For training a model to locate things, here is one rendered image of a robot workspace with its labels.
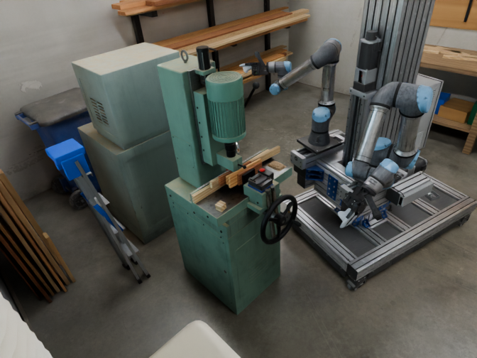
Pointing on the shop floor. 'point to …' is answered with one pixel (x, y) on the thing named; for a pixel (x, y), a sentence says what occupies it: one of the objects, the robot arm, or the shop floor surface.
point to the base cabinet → (227, 258)
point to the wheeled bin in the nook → (61, 133)
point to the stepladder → (94, 200)
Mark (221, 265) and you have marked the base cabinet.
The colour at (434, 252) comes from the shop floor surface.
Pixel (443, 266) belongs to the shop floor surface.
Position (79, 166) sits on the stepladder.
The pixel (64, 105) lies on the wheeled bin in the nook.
